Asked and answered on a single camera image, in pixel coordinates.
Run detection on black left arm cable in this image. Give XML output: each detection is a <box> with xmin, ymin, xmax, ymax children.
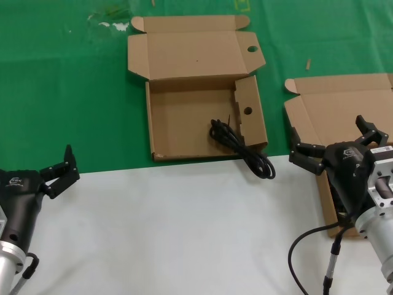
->
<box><xmin>10</xmin><ymin>251</ymin><xmax>40</xmax><ymax>295</ymax></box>

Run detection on empty open cardboard box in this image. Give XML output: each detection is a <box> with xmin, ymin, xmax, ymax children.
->
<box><xmin>126</xmin><ymin>14</ymin><xmax>270</xmax><ymax>163</ymax></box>

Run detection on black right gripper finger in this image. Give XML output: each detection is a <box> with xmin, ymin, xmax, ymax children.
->
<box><xmin>288</xmin><ymin>125</ymin><xmax>327</xmax><ymax>177</ymax></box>
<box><xmin>354</xmin><ymin>114</ymin><xmax>392</xmax><ymax>149</ymax></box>

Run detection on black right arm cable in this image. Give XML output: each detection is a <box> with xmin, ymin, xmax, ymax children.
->
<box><xmin>287</xmin><ymin>219</ymin><xmax>357</xmax><ymax>295</ymax></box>

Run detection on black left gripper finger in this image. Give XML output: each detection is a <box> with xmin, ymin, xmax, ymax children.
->
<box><xmin>39</xmin><ymin>144</ymin><xmax>80</xmax><ymax>200</ymax></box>

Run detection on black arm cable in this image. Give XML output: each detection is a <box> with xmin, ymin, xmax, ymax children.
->
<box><xmin>10</xmin><ymin>251</ymin><xmax>40</xmax><ymax>295</ymax></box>
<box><xmin>287</xmin><ymin>219</ymin><xmax>357</xmax><ymax>295</ymax></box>

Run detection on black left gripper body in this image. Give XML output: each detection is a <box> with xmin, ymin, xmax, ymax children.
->
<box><xmin>0</xmin><ymin>168</ymin><xmax>47</xmax><ymax>251</ymax></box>

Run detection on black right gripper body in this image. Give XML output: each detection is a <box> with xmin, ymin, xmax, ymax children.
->
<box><xmin>322</xmin><ymin>141</ymin><xmax>377</xmax><ymax>220</ymax></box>

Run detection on silver plug right arm cable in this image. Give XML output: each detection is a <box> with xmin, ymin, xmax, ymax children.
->
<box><xmin>322</xmin><ymin>229</ymin><xmax>348</xmax><ymax>295</ymax></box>

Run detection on green table mat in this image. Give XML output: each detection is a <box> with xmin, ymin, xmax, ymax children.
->
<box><xmin>0</xmin><ymin>0</ymin><xmax>393</xmax><ymax>175</ymax></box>

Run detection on open cardboard box with cables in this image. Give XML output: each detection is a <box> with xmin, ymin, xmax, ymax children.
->
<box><xmin>284</xmin><ymin>73</ymin><xmax>393</xmax><ymax>239</ymax></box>

